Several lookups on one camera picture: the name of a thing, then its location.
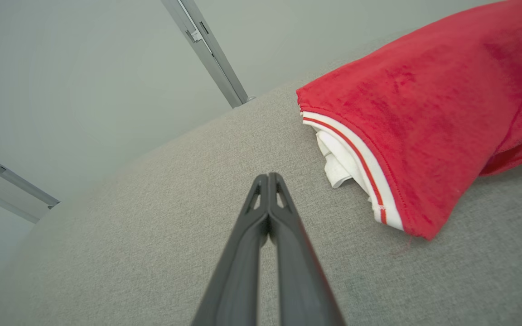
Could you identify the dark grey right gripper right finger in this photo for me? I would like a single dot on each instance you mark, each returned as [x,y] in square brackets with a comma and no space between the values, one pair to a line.
[302,280]

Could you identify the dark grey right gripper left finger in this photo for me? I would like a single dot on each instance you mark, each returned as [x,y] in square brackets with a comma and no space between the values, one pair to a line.
[234,280]

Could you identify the red basketball jersey white sleeves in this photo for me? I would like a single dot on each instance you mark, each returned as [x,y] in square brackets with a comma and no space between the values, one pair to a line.
[424,113]

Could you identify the grey fabric sofa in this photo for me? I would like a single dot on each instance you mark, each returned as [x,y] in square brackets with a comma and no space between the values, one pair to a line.
[129,249]

